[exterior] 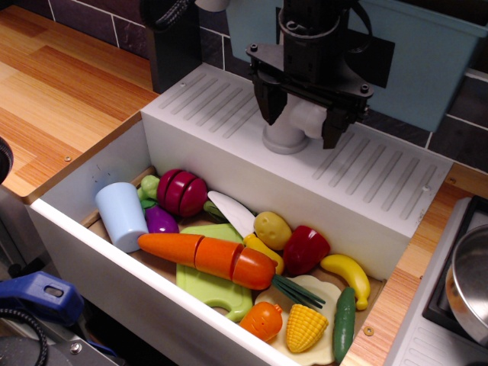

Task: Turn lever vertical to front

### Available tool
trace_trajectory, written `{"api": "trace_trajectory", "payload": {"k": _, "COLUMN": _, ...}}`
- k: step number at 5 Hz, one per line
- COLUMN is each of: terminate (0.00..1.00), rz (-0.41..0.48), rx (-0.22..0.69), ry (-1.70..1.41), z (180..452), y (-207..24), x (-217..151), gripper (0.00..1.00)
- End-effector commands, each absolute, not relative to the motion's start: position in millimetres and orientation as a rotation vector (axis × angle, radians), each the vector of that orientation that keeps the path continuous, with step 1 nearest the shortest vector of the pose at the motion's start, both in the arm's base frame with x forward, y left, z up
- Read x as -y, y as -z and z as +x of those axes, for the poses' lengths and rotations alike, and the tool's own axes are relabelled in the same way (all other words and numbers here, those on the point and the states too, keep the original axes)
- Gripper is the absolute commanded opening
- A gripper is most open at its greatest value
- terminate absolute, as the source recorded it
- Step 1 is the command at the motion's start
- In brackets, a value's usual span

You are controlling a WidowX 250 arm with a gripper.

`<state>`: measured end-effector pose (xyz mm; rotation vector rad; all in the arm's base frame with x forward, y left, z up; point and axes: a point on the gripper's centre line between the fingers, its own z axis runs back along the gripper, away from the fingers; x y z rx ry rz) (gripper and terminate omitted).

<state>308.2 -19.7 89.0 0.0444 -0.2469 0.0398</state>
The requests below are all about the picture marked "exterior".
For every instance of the yellow toy corn cob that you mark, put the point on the yellow toy corn cob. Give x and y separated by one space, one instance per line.
305 327

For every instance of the purple toy eggplant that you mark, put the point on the purple toy eggplant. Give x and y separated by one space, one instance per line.
159 221

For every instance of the light blue plastic cup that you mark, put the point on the light blue plastic cup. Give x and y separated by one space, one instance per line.
122 215

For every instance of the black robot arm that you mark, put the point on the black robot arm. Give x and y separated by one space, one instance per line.
304 86

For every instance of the white yellow toy knife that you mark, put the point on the white yellow toy knife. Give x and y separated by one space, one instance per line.
242 220

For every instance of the red purple toy onion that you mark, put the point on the red purple toy onion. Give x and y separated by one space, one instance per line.
181 193

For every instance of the green toy cucumber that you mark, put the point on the green toy cucumber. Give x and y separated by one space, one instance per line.
344 325

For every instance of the black toy stove top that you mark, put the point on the black toy stove top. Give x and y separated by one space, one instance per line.
437 308

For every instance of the yellow toy banana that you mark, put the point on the yellow toy banana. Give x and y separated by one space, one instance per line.
354 275

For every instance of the steel cooking pot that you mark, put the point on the steel cooking pot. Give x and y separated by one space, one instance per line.
466 284

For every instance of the black vertical post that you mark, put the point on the black vertical post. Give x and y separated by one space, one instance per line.
173 40

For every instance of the red toy bell pepper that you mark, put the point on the red toy bell pepper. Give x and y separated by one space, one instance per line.
304 250

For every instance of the blue clamp handle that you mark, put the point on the blue clamp handle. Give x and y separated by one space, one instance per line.
44 296

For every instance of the cream flower shaped plate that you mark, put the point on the cream flower shaped plate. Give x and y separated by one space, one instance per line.
321 352

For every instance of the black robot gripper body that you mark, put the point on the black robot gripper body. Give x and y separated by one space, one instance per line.
328 54

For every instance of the green plastic cutting board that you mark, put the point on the green plastic cutting board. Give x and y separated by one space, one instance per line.
213 291

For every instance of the grey toy faucet lever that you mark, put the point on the grey toy faucet lever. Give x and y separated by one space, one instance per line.
299 122

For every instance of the yellow toy potato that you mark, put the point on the yellow toy potato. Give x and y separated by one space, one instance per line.
272 229

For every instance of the large orange wooden carrot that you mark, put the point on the large orange wooden carrot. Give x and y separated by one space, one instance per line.
231 261

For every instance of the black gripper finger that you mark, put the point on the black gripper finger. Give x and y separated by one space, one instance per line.
336 123
269 95

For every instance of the green toy broccoli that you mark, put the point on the green toy broccoli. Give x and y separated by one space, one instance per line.
147 191

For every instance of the white toy sink unit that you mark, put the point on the white toy sink unit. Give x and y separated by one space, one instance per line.
367 196

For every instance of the teal plastic bin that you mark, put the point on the teal plastic bin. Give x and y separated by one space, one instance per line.
433 47

